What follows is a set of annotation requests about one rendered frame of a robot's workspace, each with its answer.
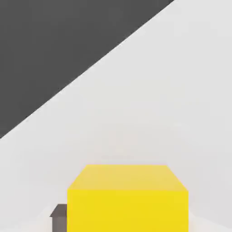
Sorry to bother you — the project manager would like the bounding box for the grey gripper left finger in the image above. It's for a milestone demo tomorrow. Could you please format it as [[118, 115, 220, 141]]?
[[32, 203, 68, 232]]

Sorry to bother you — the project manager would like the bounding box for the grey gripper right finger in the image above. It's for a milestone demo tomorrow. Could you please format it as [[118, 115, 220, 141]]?
[[188, 213, 222, 232]]

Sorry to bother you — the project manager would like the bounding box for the small yellow cube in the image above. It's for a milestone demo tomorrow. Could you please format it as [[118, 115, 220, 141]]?
[[67, 164, 189, 232]]

